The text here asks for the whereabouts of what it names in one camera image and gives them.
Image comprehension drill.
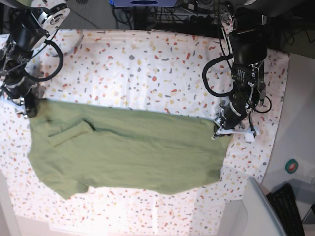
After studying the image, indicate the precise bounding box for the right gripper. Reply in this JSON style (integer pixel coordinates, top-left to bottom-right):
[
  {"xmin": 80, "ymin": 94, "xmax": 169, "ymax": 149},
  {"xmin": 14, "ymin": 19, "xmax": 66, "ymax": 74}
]
[{"xmin": 0, "ymin": 77, "xmax": 38, "ymax": 118}]

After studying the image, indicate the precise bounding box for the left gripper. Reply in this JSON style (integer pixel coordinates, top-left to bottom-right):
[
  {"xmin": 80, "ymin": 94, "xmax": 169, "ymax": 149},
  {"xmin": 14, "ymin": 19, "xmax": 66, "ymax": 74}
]
[{"xmin": 212, "ymin": 98, "xmax": 259, "ymax": 142}]

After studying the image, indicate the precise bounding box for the green t-shirt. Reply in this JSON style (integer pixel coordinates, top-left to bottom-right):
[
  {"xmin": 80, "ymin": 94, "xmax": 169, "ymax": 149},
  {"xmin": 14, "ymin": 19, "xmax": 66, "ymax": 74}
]
[{"xmin": 28, "ymin": 100, "xmax": 230, "ymax": 199}]

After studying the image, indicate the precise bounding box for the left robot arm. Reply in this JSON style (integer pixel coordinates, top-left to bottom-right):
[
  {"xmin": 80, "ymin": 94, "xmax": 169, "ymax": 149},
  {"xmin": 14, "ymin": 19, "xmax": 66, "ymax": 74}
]
[{"xmin": 213, "ymin": 2, "xmax": 268, "ymax": 142}]

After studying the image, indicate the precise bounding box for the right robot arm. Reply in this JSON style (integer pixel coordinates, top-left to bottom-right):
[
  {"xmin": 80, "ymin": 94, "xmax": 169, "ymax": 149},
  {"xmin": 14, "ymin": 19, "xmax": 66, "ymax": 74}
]
[{"xmin": 0, "ymin": 0, "xmax": 70, "ymax": 118}]

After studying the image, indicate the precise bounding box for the green tape roll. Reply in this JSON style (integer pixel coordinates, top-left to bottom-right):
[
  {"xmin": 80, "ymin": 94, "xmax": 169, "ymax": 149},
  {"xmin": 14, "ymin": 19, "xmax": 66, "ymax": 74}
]
[{"xmin": 285, "ymin": 159, "xmax": 298, "ymax": 174}]

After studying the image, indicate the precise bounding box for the terrazzo patterned tablecloth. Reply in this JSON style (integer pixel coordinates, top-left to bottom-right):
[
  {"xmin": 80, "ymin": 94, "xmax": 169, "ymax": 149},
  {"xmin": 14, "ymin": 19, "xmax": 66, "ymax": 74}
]
[{"xmin": 0, "ymin": 30, "xmax": 290, "ymax": 236}]

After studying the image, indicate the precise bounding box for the black keyboard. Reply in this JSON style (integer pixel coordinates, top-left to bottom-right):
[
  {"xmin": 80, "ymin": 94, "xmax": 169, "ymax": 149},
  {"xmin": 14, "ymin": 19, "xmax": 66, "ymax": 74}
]
[{"xmin": 266, "ymin": 183, "xmax": 305, "ymax": 236}]

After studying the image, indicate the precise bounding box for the grey plastic bin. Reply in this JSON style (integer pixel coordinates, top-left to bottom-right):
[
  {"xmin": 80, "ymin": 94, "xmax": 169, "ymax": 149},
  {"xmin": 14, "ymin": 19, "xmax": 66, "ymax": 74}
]
[{"xmin": 242, "ymin": 177, "xmax": 287, "ymax": 236}]

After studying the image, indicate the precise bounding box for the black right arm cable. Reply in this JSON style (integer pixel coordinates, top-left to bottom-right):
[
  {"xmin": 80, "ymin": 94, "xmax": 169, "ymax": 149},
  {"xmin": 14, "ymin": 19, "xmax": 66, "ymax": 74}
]
[{"xmin": 23, "ymin": 40, "xmax": 64, "ymax": 82}]

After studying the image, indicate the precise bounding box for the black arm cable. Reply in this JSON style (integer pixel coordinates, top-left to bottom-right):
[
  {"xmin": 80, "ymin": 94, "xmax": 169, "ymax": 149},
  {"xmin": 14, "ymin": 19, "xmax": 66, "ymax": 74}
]
[
  {"xmin": 202, "ymin": 55, "xmax": 234, "ymax": 98},
  {"xmin": 23, "ymin": 40, "xmax": 64, "ymax": 82}
]

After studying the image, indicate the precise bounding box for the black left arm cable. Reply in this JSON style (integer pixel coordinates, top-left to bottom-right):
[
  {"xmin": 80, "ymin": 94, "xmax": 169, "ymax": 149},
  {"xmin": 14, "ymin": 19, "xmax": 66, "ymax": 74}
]
[{"xmin": 202, "ymin": 55, "xmax": 234, "ymax": 98}]

